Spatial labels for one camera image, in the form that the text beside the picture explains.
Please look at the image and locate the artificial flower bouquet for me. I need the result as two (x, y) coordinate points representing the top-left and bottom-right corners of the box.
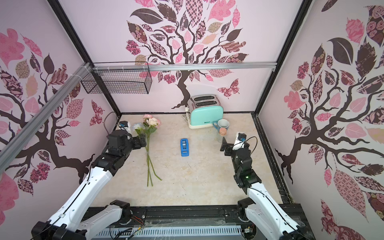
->
(133, 114), (162, 187)

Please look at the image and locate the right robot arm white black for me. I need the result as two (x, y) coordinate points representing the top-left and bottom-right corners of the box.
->
(220, 133), (314, 240)

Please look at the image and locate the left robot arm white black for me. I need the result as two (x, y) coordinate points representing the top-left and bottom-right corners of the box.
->
(31, 130), (147, 240)

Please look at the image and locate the glass jar pink lid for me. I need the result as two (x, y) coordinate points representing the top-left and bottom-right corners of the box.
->
(216, 128), (227, 143)

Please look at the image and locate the blue floral mug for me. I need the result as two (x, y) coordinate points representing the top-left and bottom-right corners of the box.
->
(213, 119), (230, 131)

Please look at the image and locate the mint green toaster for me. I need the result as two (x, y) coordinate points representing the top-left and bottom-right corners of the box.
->
(186, 94), (224, 129)

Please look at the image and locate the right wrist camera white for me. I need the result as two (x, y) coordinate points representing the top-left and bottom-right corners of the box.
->
(232, 133), (247, 151)

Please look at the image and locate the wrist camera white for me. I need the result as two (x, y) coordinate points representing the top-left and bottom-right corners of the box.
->
(119, 121), (132, 134)
(232, 133), (247, 151)

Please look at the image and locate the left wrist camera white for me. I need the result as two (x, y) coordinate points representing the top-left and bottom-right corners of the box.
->
(119, 121), (132, 134)

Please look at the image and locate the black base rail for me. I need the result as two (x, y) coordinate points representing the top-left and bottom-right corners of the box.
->
(83, 203), (313, 240)

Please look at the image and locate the black wire basket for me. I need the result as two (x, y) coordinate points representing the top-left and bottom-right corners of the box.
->
(81, 62), (153, 94)

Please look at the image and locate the white slotted cable duct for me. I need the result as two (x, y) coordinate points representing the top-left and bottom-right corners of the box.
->
(92, 226), (244, 240)

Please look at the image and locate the aluminium frame rail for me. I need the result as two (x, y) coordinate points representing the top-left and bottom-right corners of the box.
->
(1, 62), (277, 172)

